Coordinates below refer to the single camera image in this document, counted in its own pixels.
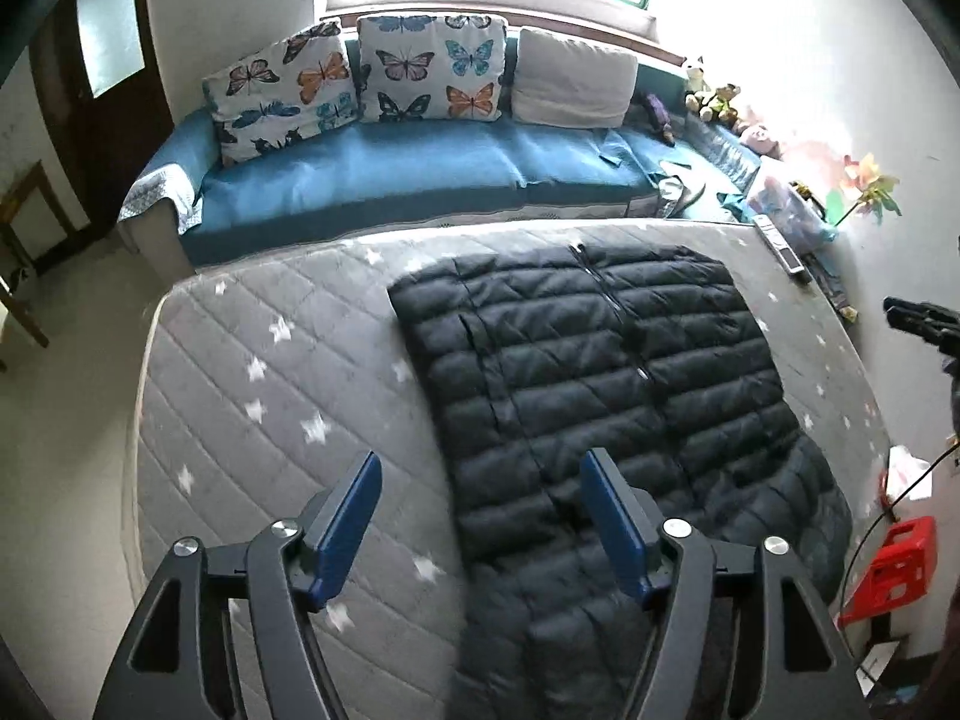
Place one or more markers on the butterfly print pillow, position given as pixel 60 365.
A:
pixel 277 101
pixel 431 67

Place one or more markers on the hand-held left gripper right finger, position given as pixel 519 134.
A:
pixel 611 525

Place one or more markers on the pink white plastic bag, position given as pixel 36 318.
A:
pixel 904 469

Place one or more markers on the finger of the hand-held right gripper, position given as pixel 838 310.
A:
pixel 919 319

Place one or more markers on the brown plush toy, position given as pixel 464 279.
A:
pixel 718 101

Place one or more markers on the white lace sofa cover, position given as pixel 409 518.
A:
pixel 157 199

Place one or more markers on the grey star quilted mattress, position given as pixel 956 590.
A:
pixel 247 465

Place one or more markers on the pink plush toy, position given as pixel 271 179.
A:
pixel 761 140

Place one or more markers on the blue sofa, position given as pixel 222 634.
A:
pixel 420 165

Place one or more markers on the purple toy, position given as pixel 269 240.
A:
pixel 660 114

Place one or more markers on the clear plastic bag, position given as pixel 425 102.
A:
pixel 791 206

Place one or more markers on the white plush toy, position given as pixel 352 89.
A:
pixel 697 79

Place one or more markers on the black puffer jacket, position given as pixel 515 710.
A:
pixel 562 360

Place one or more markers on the wooden chair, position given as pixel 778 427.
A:
pixel 37 180

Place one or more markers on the plain white pillow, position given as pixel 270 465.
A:
pixel 574 79

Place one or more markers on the dark wooden door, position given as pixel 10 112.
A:
pixel 112 127

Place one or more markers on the blue denim cloth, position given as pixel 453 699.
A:
pixel 832 285

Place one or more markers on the grey remote control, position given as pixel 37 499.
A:
pixel 780 246

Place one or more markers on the red plastic stool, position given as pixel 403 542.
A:
pixel 892 566

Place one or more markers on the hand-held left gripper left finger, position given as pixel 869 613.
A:
pixel 345 532

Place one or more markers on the colourful pinwheel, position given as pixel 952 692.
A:
pixel 866 184

